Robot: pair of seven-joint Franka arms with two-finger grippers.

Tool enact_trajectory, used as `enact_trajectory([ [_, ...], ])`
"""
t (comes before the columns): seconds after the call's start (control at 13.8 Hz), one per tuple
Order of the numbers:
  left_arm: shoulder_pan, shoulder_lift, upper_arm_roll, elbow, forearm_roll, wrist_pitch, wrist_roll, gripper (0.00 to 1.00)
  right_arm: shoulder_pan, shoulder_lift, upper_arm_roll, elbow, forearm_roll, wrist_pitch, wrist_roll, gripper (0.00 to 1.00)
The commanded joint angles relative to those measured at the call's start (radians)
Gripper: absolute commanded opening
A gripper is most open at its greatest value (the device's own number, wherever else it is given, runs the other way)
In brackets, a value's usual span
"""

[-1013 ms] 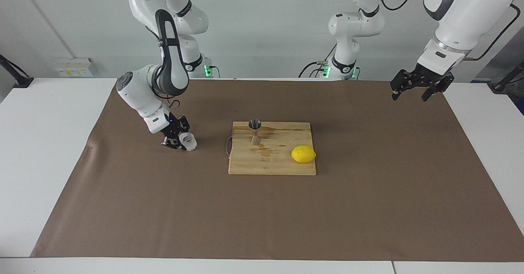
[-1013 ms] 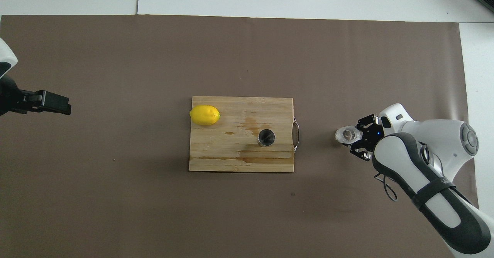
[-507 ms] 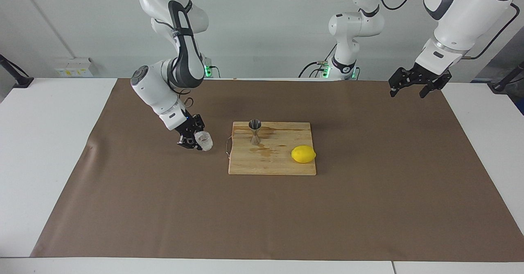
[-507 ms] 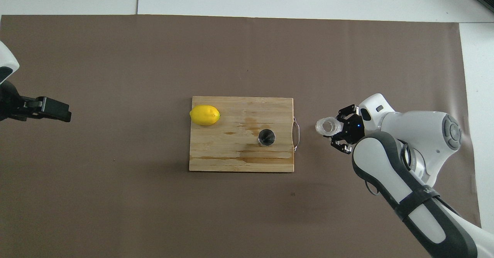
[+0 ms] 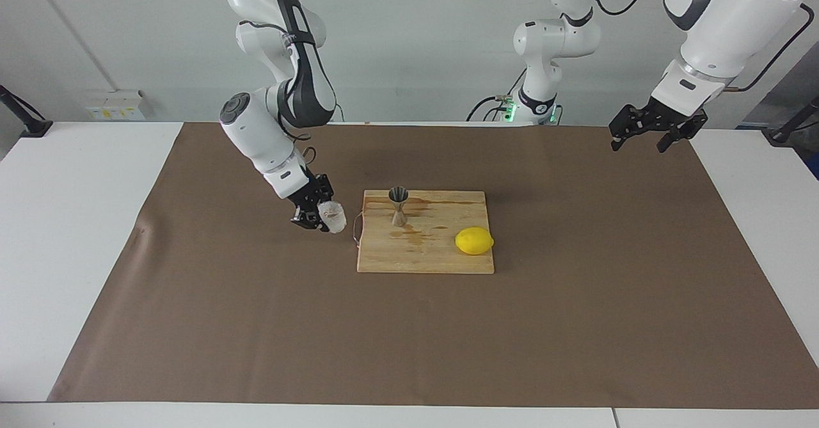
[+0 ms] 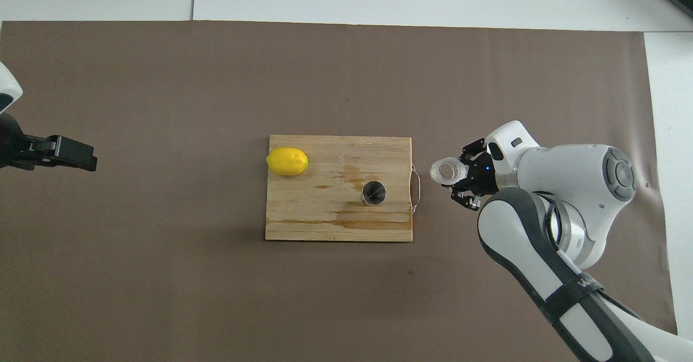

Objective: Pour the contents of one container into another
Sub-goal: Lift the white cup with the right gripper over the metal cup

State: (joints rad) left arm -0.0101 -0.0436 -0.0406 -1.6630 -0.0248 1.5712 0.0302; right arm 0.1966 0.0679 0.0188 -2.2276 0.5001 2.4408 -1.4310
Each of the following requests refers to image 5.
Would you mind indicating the clear textured glass cup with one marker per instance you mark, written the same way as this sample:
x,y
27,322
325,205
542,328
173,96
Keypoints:
x,y
334,218

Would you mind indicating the black stand with clamp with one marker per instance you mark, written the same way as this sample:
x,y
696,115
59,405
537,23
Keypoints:
x,y
29,124
784,132

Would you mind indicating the yellow lemon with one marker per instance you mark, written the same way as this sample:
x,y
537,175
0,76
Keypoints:
x,y
474,241

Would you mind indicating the brown paper table mat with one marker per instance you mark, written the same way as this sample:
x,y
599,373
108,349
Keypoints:
x,y
256,319

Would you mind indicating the wooden cutting board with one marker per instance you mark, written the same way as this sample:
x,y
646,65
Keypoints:
x,y
429,258

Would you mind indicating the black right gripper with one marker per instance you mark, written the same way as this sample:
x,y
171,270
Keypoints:
x,y
308,188

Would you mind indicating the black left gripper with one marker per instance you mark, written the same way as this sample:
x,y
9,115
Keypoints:
x,y
665,119

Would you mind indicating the steel double jigger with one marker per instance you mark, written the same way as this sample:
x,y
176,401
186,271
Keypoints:
x,y
398,214

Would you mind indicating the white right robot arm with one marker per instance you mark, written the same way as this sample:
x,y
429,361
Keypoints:
x,y
262,140

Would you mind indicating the white wall socket box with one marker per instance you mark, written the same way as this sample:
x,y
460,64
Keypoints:
x,y
115,105

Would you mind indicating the dark grey partition panel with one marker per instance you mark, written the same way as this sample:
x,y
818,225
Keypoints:
x,y
796,86

